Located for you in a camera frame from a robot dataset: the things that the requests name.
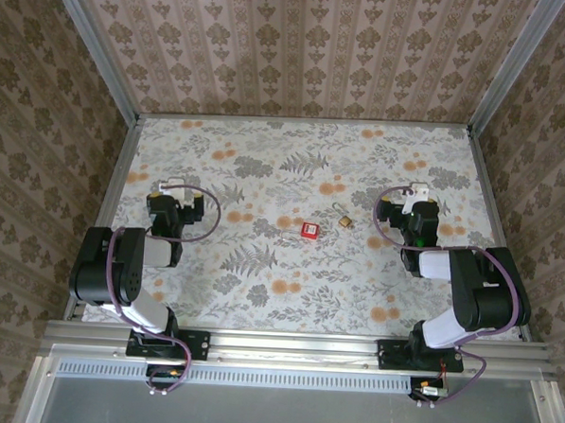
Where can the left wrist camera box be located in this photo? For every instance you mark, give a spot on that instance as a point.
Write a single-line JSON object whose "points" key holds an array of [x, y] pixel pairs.
{"points": [[174, 192]]}

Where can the aluminium table side rail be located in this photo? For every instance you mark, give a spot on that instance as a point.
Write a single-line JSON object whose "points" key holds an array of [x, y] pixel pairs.
{"points": [[115, 184], [489, 203]]}

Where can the aluminium frame post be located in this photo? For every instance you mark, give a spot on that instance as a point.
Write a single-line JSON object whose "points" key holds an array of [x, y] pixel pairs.
{"points": [[513, 62], [96, 50]]}

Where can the aluminium table end rail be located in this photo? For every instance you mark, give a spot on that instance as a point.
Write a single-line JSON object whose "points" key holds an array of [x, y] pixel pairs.
{"points": [[306, 122]]}

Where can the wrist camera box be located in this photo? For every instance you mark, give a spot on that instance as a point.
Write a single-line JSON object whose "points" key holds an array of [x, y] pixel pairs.
{"points": [[418, 191], [174, 192]]}

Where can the long aluminium mounting rail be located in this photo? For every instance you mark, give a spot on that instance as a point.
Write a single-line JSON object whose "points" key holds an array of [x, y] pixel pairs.
{"points": [[294, 347]]}

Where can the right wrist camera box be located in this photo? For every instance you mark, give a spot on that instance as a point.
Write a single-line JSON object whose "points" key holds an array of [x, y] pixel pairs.
{"points": [[418, 191]]}

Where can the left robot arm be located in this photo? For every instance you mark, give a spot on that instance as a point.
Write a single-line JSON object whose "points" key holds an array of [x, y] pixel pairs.
{"points": [[90, 268]]}

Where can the grey metal panel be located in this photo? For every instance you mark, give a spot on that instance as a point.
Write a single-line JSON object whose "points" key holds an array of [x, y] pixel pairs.
{"points": [[276, 415]]}

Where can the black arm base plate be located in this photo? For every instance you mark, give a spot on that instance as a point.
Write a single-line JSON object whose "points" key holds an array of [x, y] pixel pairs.
{"points": [[199, 344], [388, 354]]}

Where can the small electronics board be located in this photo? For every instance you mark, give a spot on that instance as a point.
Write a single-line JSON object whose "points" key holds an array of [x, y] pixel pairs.
{"points": [[431, 392], [165, 373]]}

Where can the red safety padlock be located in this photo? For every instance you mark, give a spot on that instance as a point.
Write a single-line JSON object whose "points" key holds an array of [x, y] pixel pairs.
{"points": [[310, 230]]}

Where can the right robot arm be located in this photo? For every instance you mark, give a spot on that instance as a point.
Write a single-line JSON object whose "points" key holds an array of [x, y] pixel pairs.
{"points": [[487, 288]]}

